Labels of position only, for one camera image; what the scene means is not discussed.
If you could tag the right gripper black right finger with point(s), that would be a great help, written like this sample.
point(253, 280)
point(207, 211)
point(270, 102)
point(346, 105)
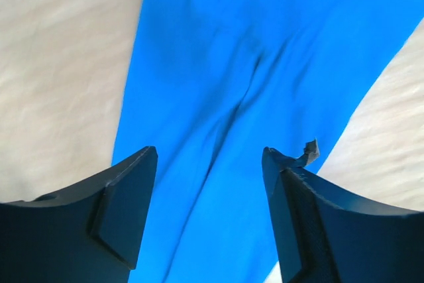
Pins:
point(325, 233)

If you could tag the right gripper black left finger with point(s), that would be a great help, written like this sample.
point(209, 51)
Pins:
point(90, 231)

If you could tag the blue t shirt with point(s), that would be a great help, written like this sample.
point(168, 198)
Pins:
point(211, 84)

